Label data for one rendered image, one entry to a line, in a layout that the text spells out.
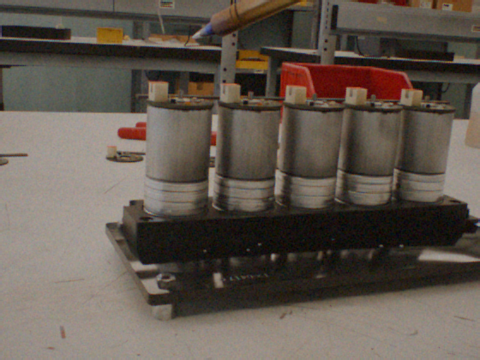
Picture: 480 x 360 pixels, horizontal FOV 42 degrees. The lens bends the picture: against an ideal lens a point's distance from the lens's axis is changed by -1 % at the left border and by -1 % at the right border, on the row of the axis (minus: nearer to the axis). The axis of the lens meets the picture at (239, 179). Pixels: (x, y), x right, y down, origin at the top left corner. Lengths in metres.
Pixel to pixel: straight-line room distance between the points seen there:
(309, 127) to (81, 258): 0.10
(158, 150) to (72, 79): 4.37
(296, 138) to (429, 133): 0.06
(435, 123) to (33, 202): 0.19
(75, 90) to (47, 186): 4.26
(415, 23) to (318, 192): 2.71
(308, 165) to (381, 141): 0.03
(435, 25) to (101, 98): 2.51
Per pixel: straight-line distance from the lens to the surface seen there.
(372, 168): 0.27
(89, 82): 4.61
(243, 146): 0.24
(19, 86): 4.59
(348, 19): 2.78
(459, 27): 3.08
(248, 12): 0.21
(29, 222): 0.30
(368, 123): 0.26
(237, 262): 0.22
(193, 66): 2.61
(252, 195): 0.24
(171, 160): 0.23
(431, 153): 0.28
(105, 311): 0.21
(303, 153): 0.25
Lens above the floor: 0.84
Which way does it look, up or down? 13 degrees down
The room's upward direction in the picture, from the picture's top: 4 degrees clockwise
